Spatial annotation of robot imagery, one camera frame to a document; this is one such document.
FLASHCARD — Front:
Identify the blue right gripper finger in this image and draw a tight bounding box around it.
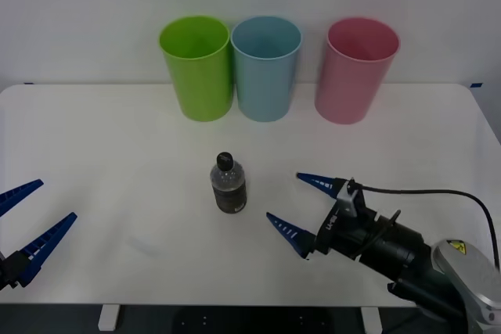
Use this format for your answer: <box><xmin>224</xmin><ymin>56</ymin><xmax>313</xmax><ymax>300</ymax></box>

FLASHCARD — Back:
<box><xmin>295</xmin><ymin>171</ymin><xmax>348</xmax><ymax>203</ymax></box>
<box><xmin>265</xmin><ymin>212</ymin><xmax>319</xmax><ymax>260</ymax></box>

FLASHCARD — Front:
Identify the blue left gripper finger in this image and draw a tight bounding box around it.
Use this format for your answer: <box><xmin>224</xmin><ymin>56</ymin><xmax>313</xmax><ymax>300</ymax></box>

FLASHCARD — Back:
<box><xmin>0</xmin><ymin>178</ymin><xmax>45</xmax><ymax>218</ymax></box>
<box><xmin>11</xmin><ymin>212</ymin><xmax>78</xmax><ymax>289</ymax></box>

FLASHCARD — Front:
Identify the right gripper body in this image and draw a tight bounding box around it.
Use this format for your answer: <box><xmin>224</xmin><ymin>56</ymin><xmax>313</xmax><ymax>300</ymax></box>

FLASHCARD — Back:
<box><xmin>312</xmin><ymin>199</ymin><xmax>394</xmax><ymax>261</ymax></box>

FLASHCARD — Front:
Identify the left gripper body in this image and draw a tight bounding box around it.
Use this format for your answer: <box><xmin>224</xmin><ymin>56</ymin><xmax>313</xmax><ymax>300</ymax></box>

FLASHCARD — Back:
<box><xmin>0</xmin><ymin>250</ymin><xmax>13</xmax><ymax>293</ymax></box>

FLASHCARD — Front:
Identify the small dark plastic bottle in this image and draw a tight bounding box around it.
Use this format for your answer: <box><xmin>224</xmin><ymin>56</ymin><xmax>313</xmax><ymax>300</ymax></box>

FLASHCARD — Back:
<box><xmin>210</xmin><ymin>150</ymin><xmax>248</xmax><ymax>215</ymax></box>

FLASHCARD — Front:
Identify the white table leg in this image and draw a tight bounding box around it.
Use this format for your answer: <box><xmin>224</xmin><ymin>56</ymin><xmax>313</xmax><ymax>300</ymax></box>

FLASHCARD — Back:
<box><xmin>97</xmin><ymin>304</ymin><xmax>121</xmax><ymax>332</ymax></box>
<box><xmin>360</xmin><ymin>307</ymin><xmax>383</xmax><ymax>334</ymax></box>

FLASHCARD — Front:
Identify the pink plastic bin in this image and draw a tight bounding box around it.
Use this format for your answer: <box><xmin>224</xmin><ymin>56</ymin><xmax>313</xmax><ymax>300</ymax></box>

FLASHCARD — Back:
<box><xmin>314</xmin><ymin>16</ymin><xmax>402</xmax><ymax>125</ymax></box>

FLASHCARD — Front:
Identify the pale blue plastic bin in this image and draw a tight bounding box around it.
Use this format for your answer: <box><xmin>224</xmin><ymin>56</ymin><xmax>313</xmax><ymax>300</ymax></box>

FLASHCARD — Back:
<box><xmin>229</xmin><ymin>15</ymin><xmax>303</xmax><ymax>123</ymax></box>

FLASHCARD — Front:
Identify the green plastic bin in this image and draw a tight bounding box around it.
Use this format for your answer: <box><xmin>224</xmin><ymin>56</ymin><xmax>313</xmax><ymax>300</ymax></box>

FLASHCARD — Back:
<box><xmin>157</xmin><ymin>15</ymin><xmax>232</xmax><ymax>123</ymax></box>

